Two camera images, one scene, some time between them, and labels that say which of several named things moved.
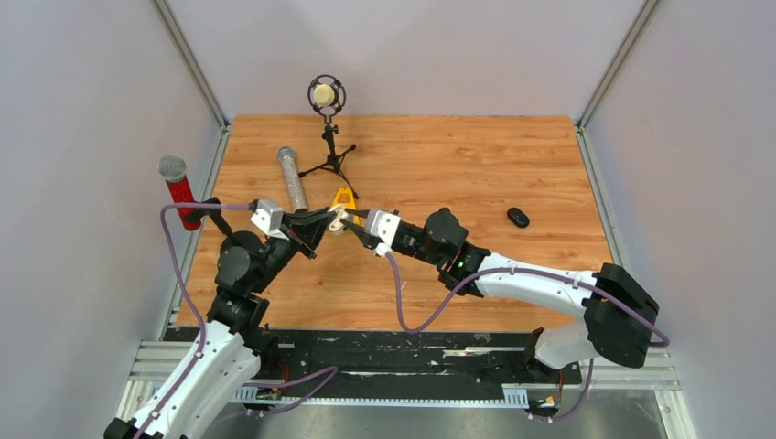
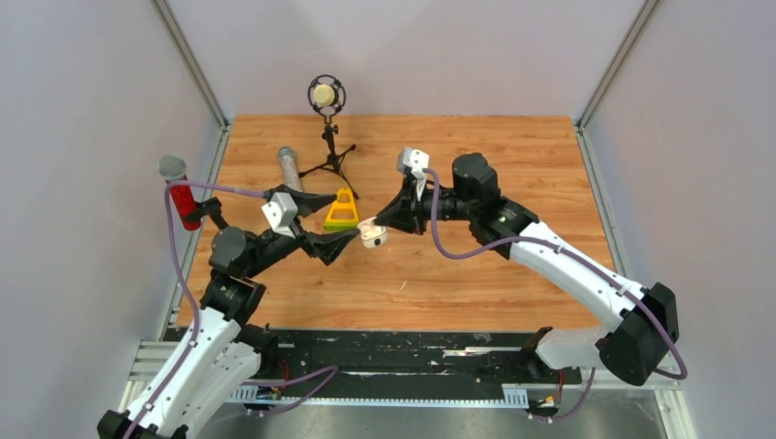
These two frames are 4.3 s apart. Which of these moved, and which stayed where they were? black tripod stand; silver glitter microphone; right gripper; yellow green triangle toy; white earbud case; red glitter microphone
Moved: white earbud case; right gripper
Stayed: silver glitter microphone; black tripod stand; red glitter microphone; yellow green triangle toy
